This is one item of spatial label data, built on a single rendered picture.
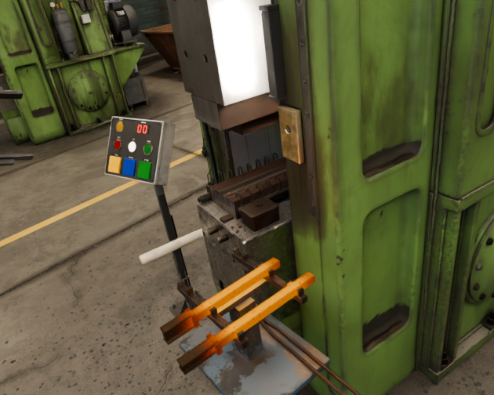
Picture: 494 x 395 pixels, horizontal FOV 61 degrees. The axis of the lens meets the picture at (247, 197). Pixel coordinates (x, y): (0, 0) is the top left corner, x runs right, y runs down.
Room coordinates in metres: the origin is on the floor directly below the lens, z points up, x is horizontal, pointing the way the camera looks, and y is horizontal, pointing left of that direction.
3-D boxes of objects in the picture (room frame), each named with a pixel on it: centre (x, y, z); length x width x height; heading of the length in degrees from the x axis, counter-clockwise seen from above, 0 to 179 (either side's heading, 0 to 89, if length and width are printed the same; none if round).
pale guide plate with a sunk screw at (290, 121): (1.22, -0.17, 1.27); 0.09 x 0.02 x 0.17; 28
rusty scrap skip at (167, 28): (8.59, 0.53, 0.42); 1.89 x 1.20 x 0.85; 39
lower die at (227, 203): (1.54, -0.09, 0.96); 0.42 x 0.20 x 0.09; 118
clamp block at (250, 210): (1.31, -0.04, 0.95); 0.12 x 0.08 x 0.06; 118
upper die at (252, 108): (1.54, -0.09, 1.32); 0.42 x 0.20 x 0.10; 118
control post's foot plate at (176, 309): (1.90, 0.43, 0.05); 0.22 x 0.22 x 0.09; 28
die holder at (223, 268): (1.49, -0.12, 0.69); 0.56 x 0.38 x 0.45; 118
